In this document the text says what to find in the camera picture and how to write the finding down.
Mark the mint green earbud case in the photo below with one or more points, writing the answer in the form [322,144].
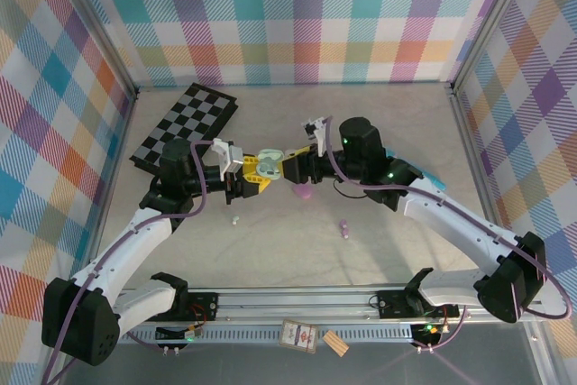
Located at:
[270,172]

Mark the purple earbud case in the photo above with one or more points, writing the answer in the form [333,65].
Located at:
[302,192]

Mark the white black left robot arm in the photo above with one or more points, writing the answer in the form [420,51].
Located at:
[130,241]

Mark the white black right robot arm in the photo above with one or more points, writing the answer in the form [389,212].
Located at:
[451,218]

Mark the black grey folding chessboard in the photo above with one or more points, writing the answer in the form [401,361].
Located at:
[189,123]

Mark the teal toy microphone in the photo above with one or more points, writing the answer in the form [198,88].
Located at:
[436,181]

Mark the playing card box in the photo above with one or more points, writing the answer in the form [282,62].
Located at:
[297,335]

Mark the small black control board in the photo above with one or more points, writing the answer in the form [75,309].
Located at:
[428,330]
[189,335]

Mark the small wooden block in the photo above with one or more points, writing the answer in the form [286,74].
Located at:
[336,343]

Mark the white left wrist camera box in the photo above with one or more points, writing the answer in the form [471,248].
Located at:
[230,157]

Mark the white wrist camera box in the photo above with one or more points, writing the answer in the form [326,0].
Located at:
[321,132]
[230,157]

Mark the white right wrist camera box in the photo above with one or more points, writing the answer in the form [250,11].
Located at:
[321,132]

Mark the aluminium side rail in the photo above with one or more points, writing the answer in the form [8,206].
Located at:
[116,159]
[475,155]

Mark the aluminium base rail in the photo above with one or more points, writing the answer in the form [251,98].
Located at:
[293,306]

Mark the aluminium frame post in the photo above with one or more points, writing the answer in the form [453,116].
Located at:
[491,20]
[101,29]

